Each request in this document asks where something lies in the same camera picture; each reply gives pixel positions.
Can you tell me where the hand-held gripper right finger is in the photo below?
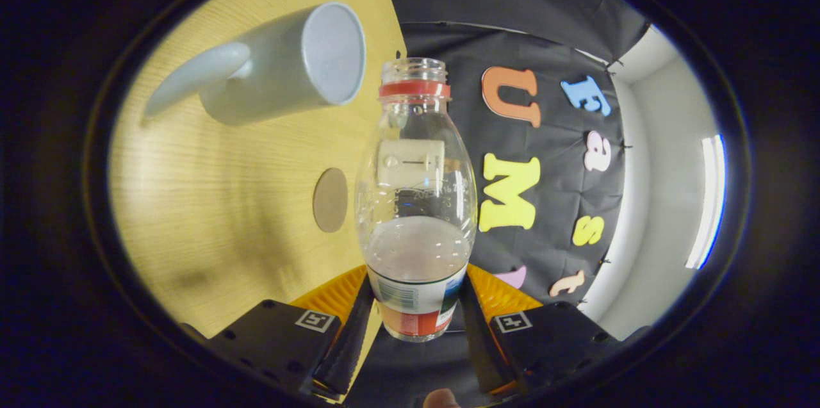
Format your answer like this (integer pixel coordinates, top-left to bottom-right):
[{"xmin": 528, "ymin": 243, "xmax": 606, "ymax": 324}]
[{"xmin": 460, "ymin": 263, "xmax": 622, "ymax": 396}]

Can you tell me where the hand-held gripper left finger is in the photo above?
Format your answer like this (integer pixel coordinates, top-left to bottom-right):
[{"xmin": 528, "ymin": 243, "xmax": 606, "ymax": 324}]
[{"xmin": 208, "ymin": 265, "xmax": 379, "ymax": 399}]

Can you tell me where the round brown coaster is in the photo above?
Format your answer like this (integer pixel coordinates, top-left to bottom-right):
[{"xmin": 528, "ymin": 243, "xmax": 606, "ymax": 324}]
[{"xmin": 313, "ymin": 168, "xmax": 349, "ymax": 233}]

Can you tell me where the clear plastic juice bottle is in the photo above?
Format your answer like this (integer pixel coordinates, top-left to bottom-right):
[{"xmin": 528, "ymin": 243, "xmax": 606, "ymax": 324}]
[{"xmin": 354, "ymin": 57, "xmax": 478, "ymax": 343}]

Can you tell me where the grey white cup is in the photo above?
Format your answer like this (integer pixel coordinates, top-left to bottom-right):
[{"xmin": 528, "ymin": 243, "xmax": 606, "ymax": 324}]
[{"xmin": 142, "ymin": 1, "xmax": 367, "ymax": 127}]

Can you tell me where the wooden table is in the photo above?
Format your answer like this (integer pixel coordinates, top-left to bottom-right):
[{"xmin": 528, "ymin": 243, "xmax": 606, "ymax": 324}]
[{"xmin": 109, "ymin": 0, "xmax": 407, "ymax": 339}]

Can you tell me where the large ceiling light panel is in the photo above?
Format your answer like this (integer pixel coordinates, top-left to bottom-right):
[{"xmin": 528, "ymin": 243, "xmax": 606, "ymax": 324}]
[{"xmin": 685, "ymin": 135, "xmax": 726, "ymax": 270}]

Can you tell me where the white toaster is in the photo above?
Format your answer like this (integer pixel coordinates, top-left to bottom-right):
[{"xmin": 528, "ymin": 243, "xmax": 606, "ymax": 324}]
[{"xmin": 377, "ymin": 139, "xmax": 446, "ymax": 190}]

